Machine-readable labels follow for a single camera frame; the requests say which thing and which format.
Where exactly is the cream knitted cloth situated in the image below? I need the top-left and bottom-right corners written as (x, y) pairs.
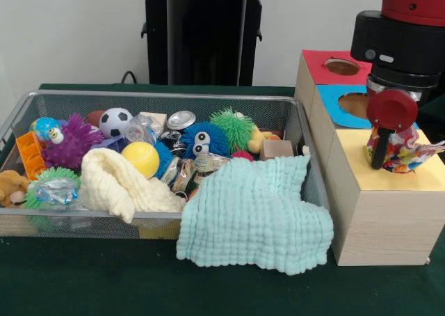
top-left (79, 148), bottom-right (187, 225)

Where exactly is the green spiky ball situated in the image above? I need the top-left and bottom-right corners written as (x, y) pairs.
top-left (23, 166), bottom-right (83, 211)

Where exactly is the orange plastic grid tray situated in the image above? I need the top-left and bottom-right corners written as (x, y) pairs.
top-left (15, 131), bottom-right (47, 181)

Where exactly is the purple spiky toy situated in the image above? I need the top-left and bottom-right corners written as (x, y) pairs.
top-left (41, 113), bottom-right (105, 171)

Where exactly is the green spiky toy with eyes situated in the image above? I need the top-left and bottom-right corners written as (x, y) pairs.
top-left (210, 107), bottom-right (258, 155)

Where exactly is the black and white soccer ball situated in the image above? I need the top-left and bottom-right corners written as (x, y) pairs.
top-left (99, 106), bottom-right (134, 139)

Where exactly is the brown wooden block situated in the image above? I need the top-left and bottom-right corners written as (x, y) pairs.
top-left (262, 139), bottom-right (295, 161)

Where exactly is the wooden box with three holes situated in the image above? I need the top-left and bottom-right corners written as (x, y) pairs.
top-left (294, 49), bottom-right (445, 267)

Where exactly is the shallow clear mesh bin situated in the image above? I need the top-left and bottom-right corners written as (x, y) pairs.
top-left (0, 89), bottom-right (330, 241)

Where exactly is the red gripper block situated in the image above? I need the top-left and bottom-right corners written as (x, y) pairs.
top-left (366, 88), bottom-right (419, 171)

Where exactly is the mint green knitted cloth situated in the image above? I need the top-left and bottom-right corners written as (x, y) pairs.
top-left (175, 155), bottom-right (334, 276)

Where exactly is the yellow ball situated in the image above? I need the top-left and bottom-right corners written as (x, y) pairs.
top-left (120, 141), bottom-right (160, 178)

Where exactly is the blue spiky toy with eyes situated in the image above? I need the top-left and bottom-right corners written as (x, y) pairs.
top-left (180, 121), bottom-right (230, 159)

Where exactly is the multicolour dotted cloth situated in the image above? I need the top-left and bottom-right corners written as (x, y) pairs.
top-left (364, 124), bottom-right (445, 175)

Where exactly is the dark green side table cloth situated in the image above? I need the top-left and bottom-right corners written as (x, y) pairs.
top-left (416, 98), bottom-right (445, 143)

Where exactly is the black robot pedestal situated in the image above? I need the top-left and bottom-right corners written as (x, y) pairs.
top-left (133, 0), bottom-right (281, 86)

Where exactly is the black cable loop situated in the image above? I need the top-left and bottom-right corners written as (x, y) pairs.
top-left (120, 70), bottom-right (140, 85)

